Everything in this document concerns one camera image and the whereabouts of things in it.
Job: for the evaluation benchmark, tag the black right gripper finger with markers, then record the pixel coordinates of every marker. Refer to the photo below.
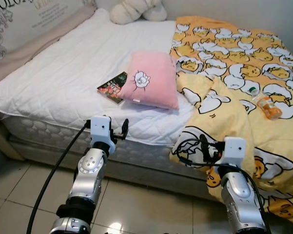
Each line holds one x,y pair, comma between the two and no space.
204,145

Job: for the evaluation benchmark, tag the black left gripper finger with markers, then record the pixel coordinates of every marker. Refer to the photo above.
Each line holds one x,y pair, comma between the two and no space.
125,126

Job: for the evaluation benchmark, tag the dark red and green book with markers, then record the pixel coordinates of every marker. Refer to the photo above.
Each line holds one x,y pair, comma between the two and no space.
112,87

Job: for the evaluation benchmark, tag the pink pillow with cartoon print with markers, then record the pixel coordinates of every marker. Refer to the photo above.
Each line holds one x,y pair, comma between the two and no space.
153,80

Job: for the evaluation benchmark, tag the clear plastic bottle orange label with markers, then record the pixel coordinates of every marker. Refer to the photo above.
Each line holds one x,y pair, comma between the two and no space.
268,107

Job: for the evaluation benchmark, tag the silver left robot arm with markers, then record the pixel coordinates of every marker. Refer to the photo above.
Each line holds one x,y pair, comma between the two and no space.
90,165

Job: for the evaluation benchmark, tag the beige bed base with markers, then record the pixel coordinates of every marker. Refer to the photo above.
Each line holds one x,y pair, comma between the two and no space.
136,176

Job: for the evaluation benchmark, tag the white quilted bed mattress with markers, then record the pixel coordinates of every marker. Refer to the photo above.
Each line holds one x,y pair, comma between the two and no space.
48,136

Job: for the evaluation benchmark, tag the white quilted mattress pad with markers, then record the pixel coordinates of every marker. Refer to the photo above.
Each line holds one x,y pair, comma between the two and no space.
63,73

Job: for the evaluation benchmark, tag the yellow cartoon print blanket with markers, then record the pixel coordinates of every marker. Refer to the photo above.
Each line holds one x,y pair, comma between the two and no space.
234,53

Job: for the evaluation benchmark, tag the beige plush toy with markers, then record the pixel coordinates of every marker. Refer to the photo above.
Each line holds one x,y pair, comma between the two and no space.
131,12

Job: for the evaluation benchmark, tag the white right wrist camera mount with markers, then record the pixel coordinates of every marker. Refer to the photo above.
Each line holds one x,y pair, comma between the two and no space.
234,151

